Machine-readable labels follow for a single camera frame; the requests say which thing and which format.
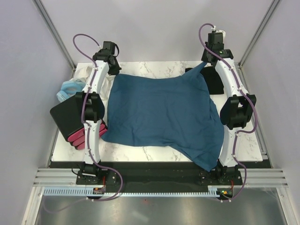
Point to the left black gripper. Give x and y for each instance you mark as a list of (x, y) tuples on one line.
[(116, 71)]

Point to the blue t shirt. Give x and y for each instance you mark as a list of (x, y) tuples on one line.
[(176, 112)]

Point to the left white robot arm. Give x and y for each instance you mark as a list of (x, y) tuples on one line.
[(93, 109)]

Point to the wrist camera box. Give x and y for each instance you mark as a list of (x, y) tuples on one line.
[(111, 47), (216, 40)]

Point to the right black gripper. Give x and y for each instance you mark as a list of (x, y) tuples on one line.
[(204, 58)]

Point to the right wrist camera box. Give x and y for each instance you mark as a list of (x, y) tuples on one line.
[(216, 40)]

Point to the white cable duct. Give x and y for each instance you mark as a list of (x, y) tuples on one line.
[(104, 192)]

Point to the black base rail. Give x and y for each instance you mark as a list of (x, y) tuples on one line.
[(150, 176)]

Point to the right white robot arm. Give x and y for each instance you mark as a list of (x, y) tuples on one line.
[(236, 111)]

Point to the folded black t shirt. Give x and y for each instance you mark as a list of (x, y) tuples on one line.
[(214, 80)]

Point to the black pink drawer organizer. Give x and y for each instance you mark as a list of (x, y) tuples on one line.
[(67, 116)]

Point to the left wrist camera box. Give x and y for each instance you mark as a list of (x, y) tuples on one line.
[(111, 47)]

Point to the white t shirt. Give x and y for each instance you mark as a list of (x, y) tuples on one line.
[(97, 78)]

